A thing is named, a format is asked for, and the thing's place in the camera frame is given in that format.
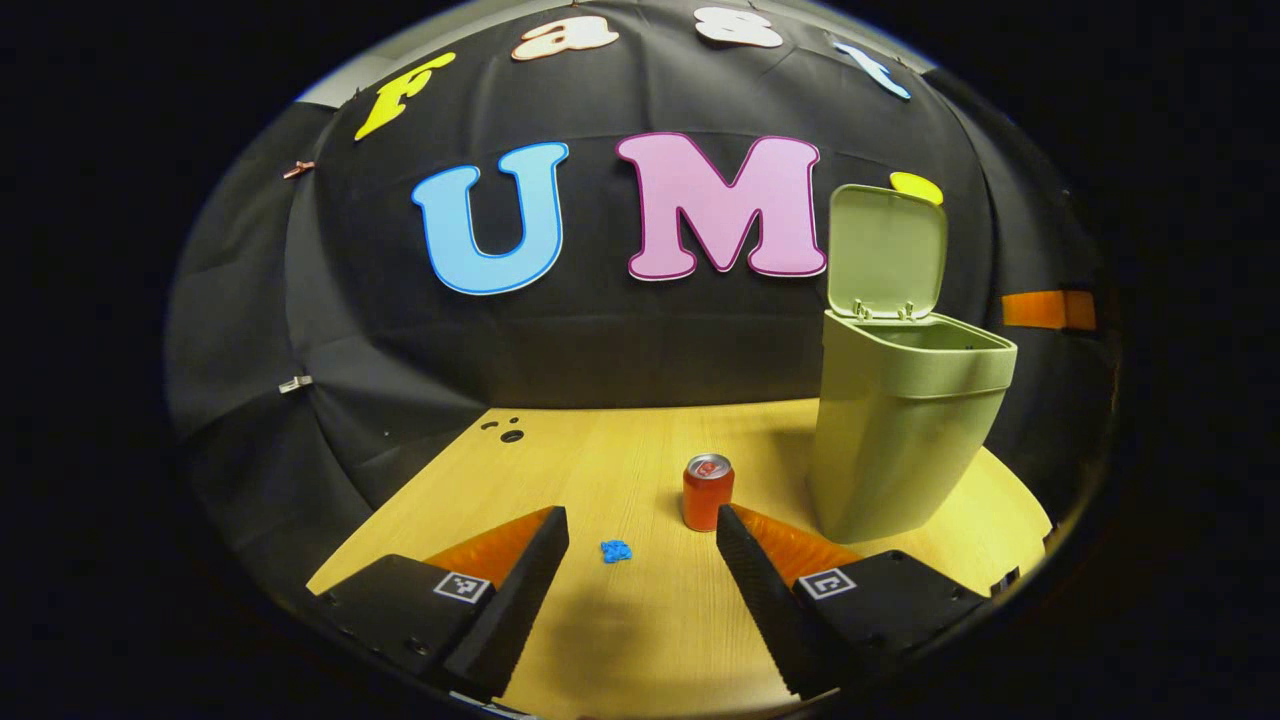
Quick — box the black backdrop cloth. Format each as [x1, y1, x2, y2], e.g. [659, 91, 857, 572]
[165, 0, 1116, 601]

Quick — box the red pop can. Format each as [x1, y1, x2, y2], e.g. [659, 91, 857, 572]
[683, 454, 735, 532]

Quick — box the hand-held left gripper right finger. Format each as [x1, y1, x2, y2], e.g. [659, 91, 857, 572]
[716, 505, 986, 699]

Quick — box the pale green desktop garbage bin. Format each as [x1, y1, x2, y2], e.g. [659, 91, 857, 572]
[806, 184, 1019, 545]

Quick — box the wooden desktop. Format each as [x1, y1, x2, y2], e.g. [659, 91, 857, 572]
[305, 398, 1053, 719]

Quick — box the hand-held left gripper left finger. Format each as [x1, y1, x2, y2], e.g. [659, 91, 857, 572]
[312, 507, 569, 701]

